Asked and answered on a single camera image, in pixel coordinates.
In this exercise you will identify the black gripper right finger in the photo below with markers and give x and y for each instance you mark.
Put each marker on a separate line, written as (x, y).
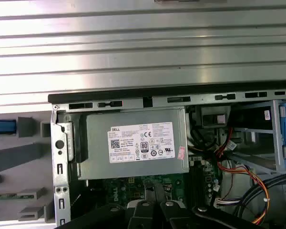
(176, 214)

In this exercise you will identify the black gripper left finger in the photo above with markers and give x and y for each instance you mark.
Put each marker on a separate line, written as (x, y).
(143, 214)

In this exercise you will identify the hard disk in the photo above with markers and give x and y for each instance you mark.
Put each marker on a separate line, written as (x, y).
(2, 127)

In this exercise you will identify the green motherboard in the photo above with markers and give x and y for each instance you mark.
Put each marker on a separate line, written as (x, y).
(124, 190)

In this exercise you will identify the black RAM slot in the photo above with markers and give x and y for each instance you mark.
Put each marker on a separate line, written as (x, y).
(201, 181)
(193, 181)

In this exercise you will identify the grey power supply unit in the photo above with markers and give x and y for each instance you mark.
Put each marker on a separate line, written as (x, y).
(133, 171)

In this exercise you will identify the black open PC case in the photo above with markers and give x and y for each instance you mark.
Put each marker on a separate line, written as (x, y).
(97, 96)

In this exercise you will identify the grey metal drive cage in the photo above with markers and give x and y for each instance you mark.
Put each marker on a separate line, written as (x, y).
(277, 133)

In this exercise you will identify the green RAM stick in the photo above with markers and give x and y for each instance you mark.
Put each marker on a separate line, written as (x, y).
(4, 197)

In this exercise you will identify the grey parts rack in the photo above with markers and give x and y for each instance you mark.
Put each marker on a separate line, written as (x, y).
(14, 155)

